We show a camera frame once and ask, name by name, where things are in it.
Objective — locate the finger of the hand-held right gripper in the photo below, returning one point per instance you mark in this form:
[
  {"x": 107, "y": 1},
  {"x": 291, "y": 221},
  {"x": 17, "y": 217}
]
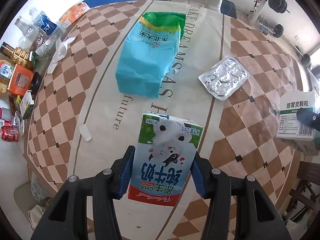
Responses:
[{"x": 308, "y": 118}]

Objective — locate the small white paper scrap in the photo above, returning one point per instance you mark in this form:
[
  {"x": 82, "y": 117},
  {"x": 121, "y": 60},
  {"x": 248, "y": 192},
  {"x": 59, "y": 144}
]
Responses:
[{"x": 85, "y": 133}]

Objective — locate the orange box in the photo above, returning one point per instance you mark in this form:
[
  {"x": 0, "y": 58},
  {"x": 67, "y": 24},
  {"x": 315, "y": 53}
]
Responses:
[{"x": 20, "y": 78}]

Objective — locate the green and white medicine box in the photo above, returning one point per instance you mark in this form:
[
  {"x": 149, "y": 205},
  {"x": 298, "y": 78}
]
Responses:
[{"x": 296, "y": 110}]

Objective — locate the silver blister pack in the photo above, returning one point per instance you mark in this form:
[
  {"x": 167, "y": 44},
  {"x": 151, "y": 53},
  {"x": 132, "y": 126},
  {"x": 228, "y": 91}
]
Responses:
[{"x": 225, "y": 77}]

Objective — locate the dark wooden chair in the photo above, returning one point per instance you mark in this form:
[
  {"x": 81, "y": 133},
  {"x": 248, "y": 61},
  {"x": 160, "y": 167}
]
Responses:
[{"x": 303, "y": 192}]

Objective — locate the floor barbell with black plates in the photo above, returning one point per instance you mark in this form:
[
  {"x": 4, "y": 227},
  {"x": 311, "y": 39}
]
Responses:
[{"x": 278, "y": 30}]

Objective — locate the teal rice bag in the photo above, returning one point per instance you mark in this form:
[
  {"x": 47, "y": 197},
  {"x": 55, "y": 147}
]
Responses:
[{"x": 150, "y": 52}]

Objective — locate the gold patterned bottle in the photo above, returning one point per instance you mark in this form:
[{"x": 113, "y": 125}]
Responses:
[{"x": 18, "y": 55}]

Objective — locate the white barbell rack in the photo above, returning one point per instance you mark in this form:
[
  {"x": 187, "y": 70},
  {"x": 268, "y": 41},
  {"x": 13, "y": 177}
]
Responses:
[{"x": 260, "y": 2}]

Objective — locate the blue label water bottle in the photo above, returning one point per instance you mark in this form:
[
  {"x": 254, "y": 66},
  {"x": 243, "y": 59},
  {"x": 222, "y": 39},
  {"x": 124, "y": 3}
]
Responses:
[{"x": 47, "y": 26}]

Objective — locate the crushed clear plastic bottle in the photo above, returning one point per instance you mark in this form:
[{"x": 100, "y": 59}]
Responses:
[{"x": 47, "y": 47}]

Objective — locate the clear glass bottle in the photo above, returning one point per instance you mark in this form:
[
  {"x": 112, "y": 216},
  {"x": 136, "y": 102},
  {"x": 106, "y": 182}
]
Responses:
[{"x": 25, "y": 27}]

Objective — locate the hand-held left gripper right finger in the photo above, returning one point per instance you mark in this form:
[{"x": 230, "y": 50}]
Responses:
[{"x": 200, "y": 180}]

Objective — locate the clear plastic wrapper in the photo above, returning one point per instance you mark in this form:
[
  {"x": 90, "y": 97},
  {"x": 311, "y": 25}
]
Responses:
[{"x": 18, "y": 122}]

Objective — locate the orange and white packet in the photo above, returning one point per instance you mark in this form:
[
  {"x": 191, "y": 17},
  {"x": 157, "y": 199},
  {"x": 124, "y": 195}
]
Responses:
[{"x": 73, "y": 12}]

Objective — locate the red drink can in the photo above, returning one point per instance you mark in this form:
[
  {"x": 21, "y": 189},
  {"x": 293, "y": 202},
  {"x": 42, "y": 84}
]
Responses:
[{"x": 10, "y": 133}]

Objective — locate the black round cap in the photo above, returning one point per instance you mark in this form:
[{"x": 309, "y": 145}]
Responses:
[{"x": 36, "y": 83}]

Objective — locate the crumpled white tissue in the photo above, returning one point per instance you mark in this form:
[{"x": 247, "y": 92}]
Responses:
[{"x": 60, "y": 51}]

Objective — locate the small green and white box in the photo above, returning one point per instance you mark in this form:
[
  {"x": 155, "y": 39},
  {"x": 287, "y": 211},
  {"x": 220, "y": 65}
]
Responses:
[{"x": 26, "y": 105}]

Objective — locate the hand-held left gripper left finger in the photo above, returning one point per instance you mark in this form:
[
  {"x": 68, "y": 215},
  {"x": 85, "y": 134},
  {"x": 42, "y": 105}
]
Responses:
[{"x": 125, "y": 177}]

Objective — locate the small milk carton with panda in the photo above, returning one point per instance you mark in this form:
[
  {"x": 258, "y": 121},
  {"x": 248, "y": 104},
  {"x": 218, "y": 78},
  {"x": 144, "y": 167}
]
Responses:
[{"x": 165, "y": 160}]

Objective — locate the yellow snack bag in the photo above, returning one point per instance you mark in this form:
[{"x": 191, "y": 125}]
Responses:
[{"x": 3, "y": 86}]

